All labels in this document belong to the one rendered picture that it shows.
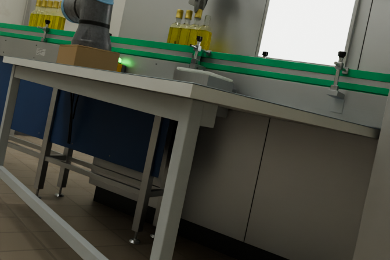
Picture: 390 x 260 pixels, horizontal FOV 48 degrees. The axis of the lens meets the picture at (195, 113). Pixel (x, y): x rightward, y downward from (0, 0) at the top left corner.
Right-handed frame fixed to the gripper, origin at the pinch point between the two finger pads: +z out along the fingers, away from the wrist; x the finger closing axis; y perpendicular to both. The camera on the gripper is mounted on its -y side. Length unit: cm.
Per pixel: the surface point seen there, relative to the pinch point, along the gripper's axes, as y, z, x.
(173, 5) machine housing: 28.1, -6.2, -15.3
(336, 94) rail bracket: -79, 31, 17
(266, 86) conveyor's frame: -46, 32, 6
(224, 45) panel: -11.3, 13.4, -12.1
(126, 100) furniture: -35, 49, 82
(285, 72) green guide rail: -53, 24, 4
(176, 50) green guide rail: -0.8, 22.8, 13.4
